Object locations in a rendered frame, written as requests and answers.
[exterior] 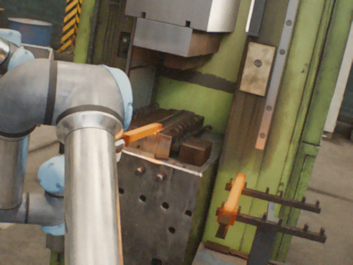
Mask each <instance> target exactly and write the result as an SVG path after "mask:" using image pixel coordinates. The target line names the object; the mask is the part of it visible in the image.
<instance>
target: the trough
mask: <svg viewBox="0 0 353 265"><path fill-rule="evenodd" d="M189 113H190V112H187V111H184V110H183V111H182V112H180V113H177V114H174V115H172V116H171V117H170V118H167V119H165V120H163V121H160V122H158V123H159V124H163V126H162V127H165V126H167V125H168V124H170V123H172V122H174V121H176V120H178V119H180V118H182V117H184V116H185V115H187V114H189Z"/></svg>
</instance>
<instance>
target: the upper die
mask: <svg viewBox="0 0 353 265"><path fill-rule="evenodd" d="M221 36H222V31H202V30H197V29H192V28H190V27H183V26H177V25H172V24H169V23H168V24H166V23H164V22H159V21H155V20H149V19H145V18H139V17H138V18H137V24H136V29H135V36H134V40H133V45H136V46H141V47H146V48H149V49H151V50H153V49H154V50H156V51H161V52H166V53H170V54H175V55H180V56H184V57H190V56H198V55H204V54H212V53H217V52H218V50H219V47H220V41H221Z"/></svg>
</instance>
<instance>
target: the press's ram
mask: <svg viewBox="0 0 353 265"><path fill-rule="evenodd" d="M240 2H241V0H127V2H126V10H125V15H130V16H133V17H139V18H145V19H149V20H155V21H159V22H164V23H166V24H168V23H169V24H172V25H177V26H181V27H190V28H192V29H197V30H202V31H228V32H229V33H233V32H234V30H235V27H236V22H237V17H238V12H239V7H240Z"/></svg>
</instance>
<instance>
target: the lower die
mask: <svg viewBox="0 0 353 265"><path fill-rule="evenodd" d="M183 110H184V109H182V110H175V109H169V110H166V109H163V108H161V109H158V110H156V111H155V112H151V113H148V114H146V115H143V116H142V117H140V118H138V119H135V120H133V121H130V124H129V127H128V128H127V130H125V131H123V133H125V132H128V131H131V130H135V129H138V128H141V127H144V126H147V125H149V124H153V123H158V122H160V121H163V120H165V119H167V118H170V117H171V116H172V115H174V114H177V113H180V112H182V111H183ZM184 111H187V112H190V113H189V114H187V115H185V116H184V117H182V118H180V119H178V120H176V121H174V122H172V123H170V124H168V125H167V126H165V127H163V128H161V129H159V130H157V132H156V134H151V135H148V136H146V137H142V138H140V139H138V140H135V141H132V142H131V143H129V147H133V148H136V149H140V150H142V151H146V152H149V153H153V154H155V153H156V154H163V155H167V156H168V157H170V156H171V155H172V154H174V153H176V152H174V151H172V146H173V145H174V143H175V140H176V137H177V131H176V130H171V132H168V131H169V130H170V129H171V128H173V127H175V126H177V125H178V124H179V123H182V122H183V121H185V120H187V119H189V118H191V117H193V115H197V114H194V112H192V111H189V110H184ZM198 116H199V117H200V127H201V126H203V125H204V120H205V117H204V116H202V115H198ZM194 118H196V119H197V126H198V123H199V118H198V117H194ZM191 120H193V122H194V127H193V130H194V128H195V124H196V120H195V119H191ZM188 122H189V123H190V126H191V127H190V131H191V128H192V122H191V121H188ZM184 124H185V125H186V126H187V131H186V134H185V136H187V133H188V129H189V124H188V123H184ZM180 126H181V127H182V128H183V135H182V138H183V136H184V131H185V126H183V125H180ZM196 128H197V127H196ZM176 129H177V130H179V138H180V136H181V128H177V127H176ZM179 138H178V140H179ZM138 145H139V146H140V147H139V148H138V147H137V146H138Z"/></svg>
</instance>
